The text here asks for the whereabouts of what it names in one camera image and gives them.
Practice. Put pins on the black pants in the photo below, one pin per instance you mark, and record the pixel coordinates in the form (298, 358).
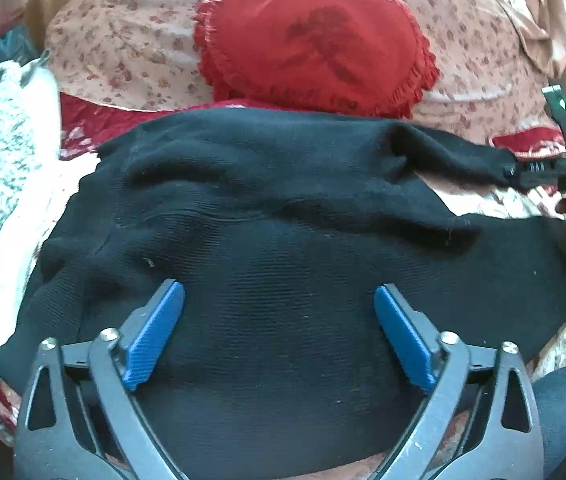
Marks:
(283, 240)

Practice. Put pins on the white grey fuzzy blanket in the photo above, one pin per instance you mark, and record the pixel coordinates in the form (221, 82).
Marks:
(3, 160)

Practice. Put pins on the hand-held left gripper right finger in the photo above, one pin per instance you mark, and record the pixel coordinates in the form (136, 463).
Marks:
(403, 335)

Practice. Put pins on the red frilled pillow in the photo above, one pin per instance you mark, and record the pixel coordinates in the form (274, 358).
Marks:
(313, 35)

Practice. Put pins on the floral beige pillow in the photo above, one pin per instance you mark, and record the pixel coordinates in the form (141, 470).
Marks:
(128, 50)

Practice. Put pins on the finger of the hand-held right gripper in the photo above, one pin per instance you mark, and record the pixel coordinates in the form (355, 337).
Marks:
(538, 172)

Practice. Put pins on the red white floral blanket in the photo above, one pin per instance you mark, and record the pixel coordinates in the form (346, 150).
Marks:
(83, 120)

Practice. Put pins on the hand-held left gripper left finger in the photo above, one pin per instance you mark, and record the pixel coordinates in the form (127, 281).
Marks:
(155, 332)

